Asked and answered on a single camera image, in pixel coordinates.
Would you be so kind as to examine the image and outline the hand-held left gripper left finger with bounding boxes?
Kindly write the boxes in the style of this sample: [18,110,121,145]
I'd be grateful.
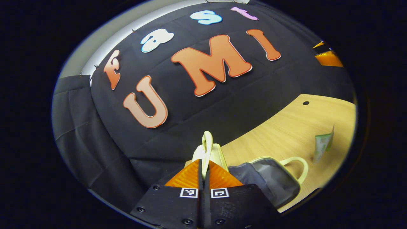
[130,159,204,228]

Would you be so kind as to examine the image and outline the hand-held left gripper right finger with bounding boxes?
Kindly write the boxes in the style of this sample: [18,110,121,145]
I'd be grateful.
[204,161,280,228]

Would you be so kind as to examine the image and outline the pale yellow suitcase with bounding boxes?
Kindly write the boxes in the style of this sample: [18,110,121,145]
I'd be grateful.
[184,130,309,213]

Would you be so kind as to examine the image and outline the pale green skincare sachet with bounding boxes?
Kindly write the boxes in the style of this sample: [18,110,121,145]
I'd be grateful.
[313,125,335,164]

